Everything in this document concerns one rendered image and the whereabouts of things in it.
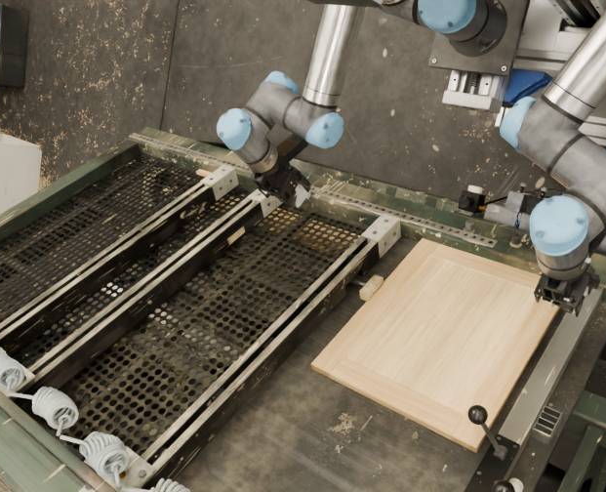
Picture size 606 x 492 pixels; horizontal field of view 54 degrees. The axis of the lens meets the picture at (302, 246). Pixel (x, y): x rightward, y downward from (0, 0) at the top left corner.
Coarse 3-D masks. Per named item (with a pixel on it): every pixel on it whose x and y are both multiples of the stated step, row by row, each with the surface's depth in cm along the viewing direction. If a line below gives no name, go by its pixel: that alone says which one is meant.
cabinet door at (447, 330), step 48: (384, 288) 164; (432, 288) 161; (480, 288) 159; (528, 288) 156; (336, 336) 152; (384, 336) 150; (432, 336) 148; (480, 336) 146; (528, 336) 143; (384, 384) 138; (432, 384) 137; (480, 384) 135; (480, 432) 125
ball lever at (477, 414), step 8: (472, 408) 114; (480, 408) 114; (472, 416) 113; (480, 416) 113; (480, 424) 114; (488, 432) 115; (496, 448) 117; (504, 448) 117; (496, 456) 117; (504, 456) 116
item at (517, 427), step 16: (592, 304) 146; (576, 320) 142; (560, 336) 139; (576, 336) 139; (544, 352) 136; (560, 352) 136; (544, 368) 133; (560, 368) 132; (528, 384) 130; (544, 384) 130; (528, 400) 127; (544, 400) 126; (512, 416) 125; (528, 416) 124; (512, 432) 122; (528, 432) 122; (512, 464) 118
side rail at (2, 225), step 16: (128, 144) 251; (96, 160) 244; (112, 160) 244; (128, 160) 250; (64, 176) 237; (80, 176) 235; (96, 176) 240; (48, 192) 228; (64, 192) 231; (16, 208) 222; (32, 208) 222; (48, 208) 227; (0, 224) 215; (16, 224) 219
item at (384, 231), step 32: (384, 224) 178; (352, 256) 169; (320, 288) 162; (288, 320) 153; (320, 320) 159; (256, 352) 146; (288, 352) 151; (224, 384) 140; (256, 384) 143; (192, 416) 134; (224, 416) 137; (128, 448) 124; (160, 448) 128; (192, 448) 131; (128, 480) 118
